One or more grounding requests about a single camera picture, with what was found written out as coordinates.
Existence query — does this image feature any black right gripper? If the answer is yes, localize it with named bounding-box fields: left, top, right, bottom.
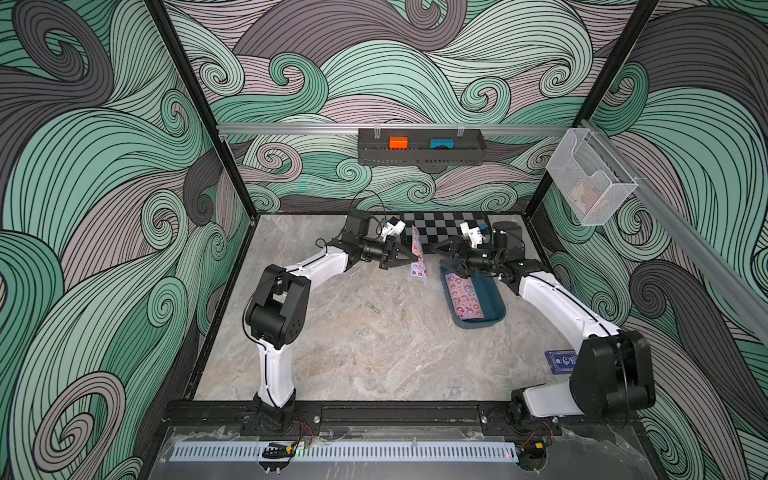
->
left=434, top=236, right=505, bottom=277

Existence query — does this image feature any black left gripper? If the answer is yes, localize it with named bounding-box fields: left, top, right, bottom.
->
left=357, top=240, right=417, bottom=272

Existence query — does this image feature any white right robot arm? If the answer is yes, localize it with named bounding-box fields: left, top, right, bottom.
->
left=430, top=236, right=656, bottom=423

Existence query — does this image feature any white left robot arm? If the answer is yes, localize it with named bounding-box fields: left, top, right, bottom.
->
left=242, top=236, right=418, bottom=413

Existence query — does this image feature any sticker sheet stack in box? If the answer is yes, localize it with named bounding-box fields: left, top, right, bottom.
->
left=444, top=273, right=484, bottom=321

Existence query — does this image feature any teal plastic storage box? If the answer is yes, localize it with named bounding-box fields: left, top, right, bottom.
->
left=440, top=265, right=507, bottom=330

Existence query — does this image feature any black and grey chessboard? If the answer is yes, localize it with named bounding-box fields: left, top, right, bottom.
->
left=393, top=211, right=490, bottom=253

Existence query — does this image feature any teal block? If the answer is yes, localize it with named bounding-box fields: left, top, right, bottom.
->
left=430, top=139, right=455, bottom=150

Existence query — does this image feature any orange block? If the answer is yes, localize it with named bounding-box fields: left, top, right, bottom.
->
left=388, top=136, right=409, bottom=150

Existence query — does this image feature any blue card deck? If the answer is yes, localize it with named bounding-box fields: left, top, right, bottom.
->
left=545, top=350, right=578, bottom=375

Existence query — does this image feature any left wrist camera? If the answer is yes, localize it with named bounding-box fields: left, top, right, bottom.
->
left=380, top=220, right=406, bottom=240

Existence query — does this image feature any black wall-mounted tray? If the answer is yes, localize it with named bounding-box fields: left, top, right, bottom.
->
left=357, top=129, right=487, bottom=172

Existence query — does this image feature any clear plastic wall holder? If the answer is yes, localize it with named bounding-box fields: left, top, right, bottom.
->
left=546, top=128, right=637, bottom=226

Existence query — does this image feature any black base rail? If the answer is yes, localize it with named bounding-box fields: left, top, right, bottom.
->
left=161, top=400, right=637, bottom=439

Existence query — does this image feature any black corner frame post right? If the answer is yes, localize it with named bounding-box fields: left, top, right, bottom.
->
left=524, top=0, right=660, bottom=216

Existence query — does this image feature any black corner frame post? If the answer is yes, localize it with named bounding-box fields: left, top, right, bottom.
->
left=145, top=0, right=259, bottom=225
left=524, top=0, right=660, bottom=216

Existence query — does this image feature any aluminium rail back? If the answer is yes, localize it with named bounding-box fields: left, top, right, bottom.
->
left=217, top=122, right=569, bottom=137

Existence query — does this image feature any aluminium rail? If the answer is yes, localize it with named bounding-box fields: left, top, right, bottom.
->
left=580, top=120, right=767, bottom=344
left=217, top=122, right=569, bottom=137

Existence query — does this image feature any white perforated cable duct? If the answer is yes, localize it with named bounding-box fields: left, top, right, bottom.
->
left=169, top=441, right=519, bottom=463

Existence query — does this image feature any aluminium rail right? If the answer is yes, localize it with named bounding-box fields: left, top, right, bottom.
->
left=580, top=120, right=767, bottom=344

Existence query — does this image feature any black corner frame post left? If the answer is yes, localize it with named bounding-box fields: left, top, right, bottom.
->
left=145, top=0, right=259, bottom=225

